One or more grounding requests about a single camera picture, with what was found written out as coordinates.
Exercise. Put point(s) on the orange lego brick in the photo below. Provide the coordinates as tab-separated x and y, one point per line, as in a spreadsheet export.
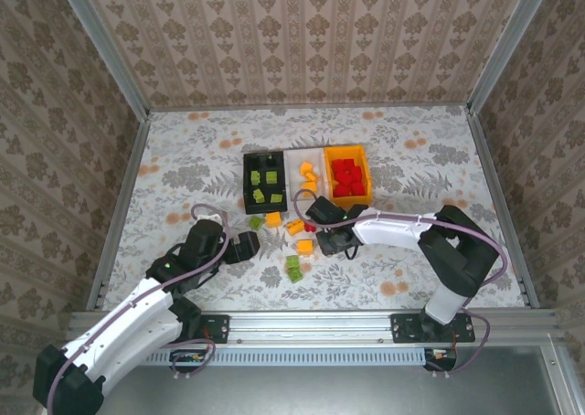
313	176
311	186
305	247
273	219
294	226
305	167

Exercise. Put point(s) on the red lego brick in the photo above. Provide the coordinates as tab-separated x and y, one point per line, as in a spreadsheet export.
349	187
310	227
356	173
338	164
340	177
359	188
350	162
338	189

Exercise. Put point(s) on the white plastic bin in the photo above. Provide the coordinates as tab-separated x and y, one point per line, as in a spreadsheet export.
292	177

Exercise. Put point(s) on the black plastic bin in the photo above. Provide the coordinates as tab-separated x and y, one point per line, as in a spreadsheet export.
266	187

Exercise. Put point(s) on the orange plastic bin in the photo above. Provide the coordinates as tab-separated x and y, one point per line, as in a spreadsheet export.
347	151

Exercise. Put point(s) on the large green lego brick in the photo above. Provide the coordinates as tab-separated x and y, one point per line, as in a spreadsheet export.
271	177

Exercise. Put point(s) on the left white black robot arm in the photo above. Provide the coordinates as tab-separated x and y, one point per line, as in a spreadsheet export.
137	314

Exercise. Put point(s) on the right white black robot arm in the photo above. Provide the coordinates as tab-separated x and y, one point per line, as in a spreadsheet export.
388	230

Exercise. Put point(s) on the floral patterned table cover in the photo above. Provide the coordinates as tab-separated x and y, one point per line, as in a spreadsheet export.
205	131

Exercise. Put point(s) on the grey metal sheet panel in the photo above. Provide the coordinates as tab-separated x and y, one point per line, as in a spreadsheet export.
320	390

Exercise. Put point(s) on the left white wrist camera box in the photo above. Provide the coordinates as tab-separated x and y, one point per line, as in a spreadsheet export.
211	215

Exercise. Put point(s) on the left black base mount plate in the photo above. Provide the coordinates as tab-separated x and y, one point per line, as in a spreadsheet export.
219	329

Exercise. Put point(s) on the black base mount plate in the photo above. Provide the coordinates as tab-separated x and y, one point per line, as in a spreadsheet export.
219	329
404	329

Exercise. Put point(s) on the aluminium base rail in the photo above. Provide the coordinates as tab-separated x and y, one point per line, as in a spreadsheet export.
311	328

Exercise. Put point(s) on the aluminium side rail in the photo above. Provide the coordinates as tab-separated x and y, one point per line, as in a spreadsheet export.
490	168
127	182

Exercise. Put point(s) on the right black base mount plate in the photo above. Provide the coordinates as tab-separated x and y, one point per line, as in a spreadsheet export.
404	329

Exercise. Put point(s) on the thin aluminium wall rail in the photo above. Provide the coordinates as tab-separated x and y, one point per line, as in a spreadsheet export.
311	106

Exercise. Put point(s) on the aluminium frame post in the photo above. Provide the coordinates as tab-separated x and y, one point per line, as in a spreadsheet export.
509	45
106	45

